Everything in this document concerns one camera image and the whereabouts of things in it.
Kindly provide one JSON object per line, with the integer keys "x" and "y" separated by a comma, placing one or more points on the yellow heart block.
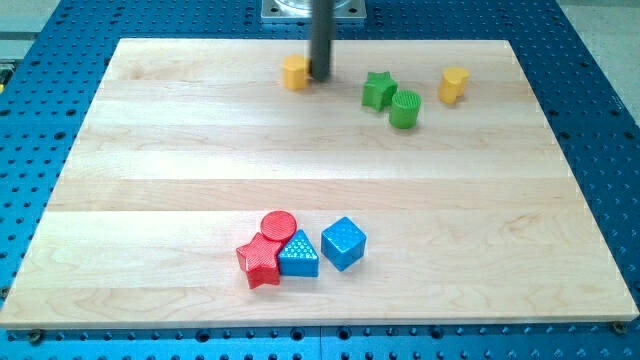
{"x": 453, "y": 84}

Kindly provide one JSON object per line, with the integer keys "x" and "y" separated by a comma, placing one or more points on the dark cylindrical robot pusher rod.
{"x": 321, "y": 35}

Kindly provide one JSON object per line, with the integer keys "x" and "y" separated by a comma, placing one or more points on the board clamp screw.
{"x": 35, "y": 336}
{"x": 619, "y": 328}

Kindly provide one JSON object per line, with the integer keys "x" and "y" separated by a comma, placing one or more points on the red star block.
{"x": 258, "y": 259}

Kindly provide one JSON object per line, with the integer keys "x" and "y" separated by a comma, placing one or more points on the red cylinder block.
{"x": 278, "y": 226}

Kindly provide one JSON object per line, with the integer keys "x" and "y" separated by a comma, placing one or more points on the blue triangle block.
{"x": 298, "y": 257}

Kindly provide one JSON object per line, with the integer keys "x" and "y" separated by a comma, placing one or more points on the right board clamp screw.
{"x": 619, "y": 328}

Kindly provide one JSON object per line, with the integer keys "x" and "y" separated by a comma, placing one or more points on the green cylinder block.
{"x": 405, "y": 106}

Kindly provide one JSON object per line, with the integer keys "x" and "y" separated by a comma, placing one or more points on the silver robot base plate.
{"x": 300, "y": 10}

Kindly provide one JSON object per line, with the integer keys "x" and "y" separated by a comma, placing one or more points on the light wooden board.
{"x": 471, "y": 216}

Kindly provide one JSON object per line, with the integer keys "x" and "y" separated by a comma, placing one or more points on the blue cube block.
{"x": 343, "y": 243}

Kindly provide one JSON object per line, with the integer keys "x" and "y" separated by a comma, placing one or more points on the left board clamp screw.
{"x": 35, "y": 336}

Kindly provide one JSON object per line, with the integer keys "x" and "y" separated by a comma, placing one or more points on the yellow hexagon block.
{"x": 295, "y": 72}

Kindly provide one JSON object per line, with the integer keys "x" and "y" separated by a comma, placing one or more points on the green star block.
{"x": 378, "y": 90}

